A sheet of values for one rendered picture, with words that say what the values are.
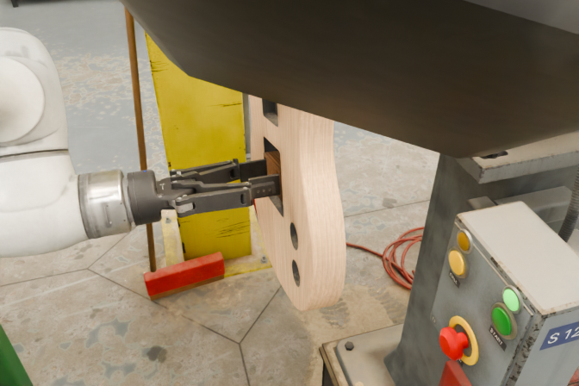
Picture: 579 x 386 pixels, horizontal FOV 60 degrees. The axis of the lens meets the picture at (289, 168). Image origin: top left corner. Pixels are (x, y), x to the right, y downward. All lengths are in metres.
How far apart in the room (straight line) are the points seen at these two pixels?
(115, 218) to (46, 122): 0.15
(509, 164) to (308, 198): 0.30
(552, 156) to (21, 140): 0.71
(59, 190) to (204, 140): 1.07
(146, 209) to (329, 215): 0.25
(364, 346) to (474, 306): 0.88
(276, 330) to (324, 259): 1.28
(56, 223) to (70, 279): 1.53
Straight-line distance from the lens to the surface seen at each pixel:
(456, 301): 0.69
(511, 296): 0.58
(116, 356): 1.92
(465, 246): 0.63
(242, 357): 1.84
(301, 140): 0.59
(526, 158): 0.78
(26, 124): 0.68
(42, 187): 0.70
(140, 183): 0.70
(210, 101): 1.65
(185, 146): 1.73
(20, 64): 0.69
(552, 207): 0.85
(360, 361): 1.48
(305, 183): 0.60
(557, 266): 0.62
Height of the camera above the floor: 1.52
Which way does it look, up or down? 36 degrees down
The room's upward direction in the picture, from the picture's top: straight up
